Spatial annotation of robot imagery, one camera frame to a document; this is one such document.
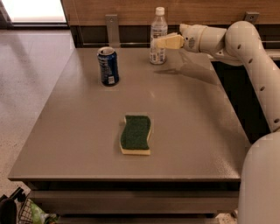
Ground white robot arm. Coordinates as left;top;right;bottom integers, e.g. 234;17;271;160
152;21;280;224

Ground clear plastic water bottle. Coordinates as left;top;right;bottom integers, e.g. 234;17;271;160
150;7;168;65

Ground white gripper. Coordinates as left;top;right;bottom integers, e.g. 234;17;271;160
154;24;207;53

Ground blue soda can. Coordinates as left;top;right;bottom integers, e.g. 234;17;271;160
97;46;119;86

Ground black object bottom left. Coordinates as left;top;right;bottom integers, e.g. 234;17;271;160
0;187;26;224

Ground green yellow sponge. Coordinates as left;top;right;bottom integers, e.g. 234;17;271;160
120;115;151;156

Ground left metal bracket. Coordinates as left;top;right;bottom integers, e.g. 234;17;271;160
105;14;121;48

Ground grey table drawer front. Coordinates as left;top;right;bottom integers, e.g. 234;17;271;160
29;191;239;214

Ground right metal bracket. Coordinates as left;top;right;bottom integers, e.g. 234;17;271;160
243;11;259;24

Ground metal bracket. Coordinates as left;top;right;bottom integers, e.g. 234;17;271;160
105;14;121;48
243;11;259;24

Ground wire basket with green bag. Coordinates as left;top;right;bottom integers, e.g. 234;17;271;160
18;199;59;224

